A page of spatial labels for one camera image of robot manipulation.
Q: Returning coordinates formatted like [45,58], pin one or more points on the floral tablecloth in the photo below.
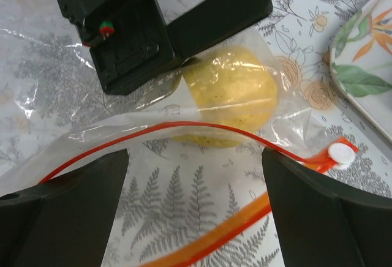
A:
[49,86]

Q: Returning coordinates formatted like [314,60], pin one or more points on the floral serving tray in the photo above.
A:
[360,63]

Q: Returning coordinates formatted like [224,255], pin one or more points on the clear zip top bag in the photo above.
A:
[153,120]

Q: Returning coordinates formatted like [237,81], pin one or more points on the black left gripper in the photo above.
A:
[130,43]

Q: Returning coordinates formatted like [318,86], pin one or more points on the yellow fake lemon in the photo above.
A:
[231,87]

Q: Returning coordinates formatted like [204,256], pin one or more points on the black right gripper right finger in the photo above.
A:
[323,222]

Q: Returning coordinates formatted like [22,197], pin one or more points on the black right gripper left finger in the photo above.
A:
[66,221]

